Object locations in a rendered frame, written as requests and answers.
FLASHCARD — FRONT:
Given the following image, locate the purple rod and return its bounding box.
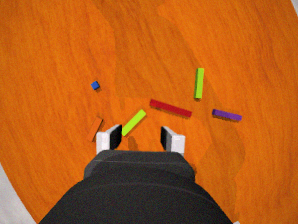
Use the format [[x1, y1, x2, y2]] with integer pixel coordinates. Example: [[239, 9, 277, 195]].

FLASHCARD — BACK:
[[212, 109, 242, 121]]

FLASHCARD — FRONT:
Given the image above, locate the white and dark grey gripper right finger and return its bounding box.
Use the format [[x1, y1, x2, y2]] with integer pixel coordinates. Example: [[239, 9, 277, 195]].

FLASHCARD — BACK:
[[160, 126, 185, 157]]

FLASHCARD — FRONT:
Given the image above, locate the dark red rod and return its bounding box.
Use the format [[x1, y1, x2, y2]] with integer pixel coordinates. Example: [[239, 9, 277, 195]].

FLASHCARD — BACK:
[[149, 99, 192, 118]]

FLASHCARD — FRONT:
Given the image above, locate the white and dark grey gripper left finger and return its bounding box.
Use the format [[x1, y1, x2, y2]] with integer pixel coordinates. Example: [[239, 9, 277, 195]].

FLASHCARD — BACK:
[[96, 124, 122, 154]]

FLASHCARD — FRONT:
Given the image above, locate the lime green rod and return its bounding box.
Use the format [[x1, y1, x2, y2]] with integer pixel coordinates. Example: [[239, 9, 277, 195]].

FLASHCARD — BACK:
[[122, 109, 146, 136], [194, 68, 204, 98]]

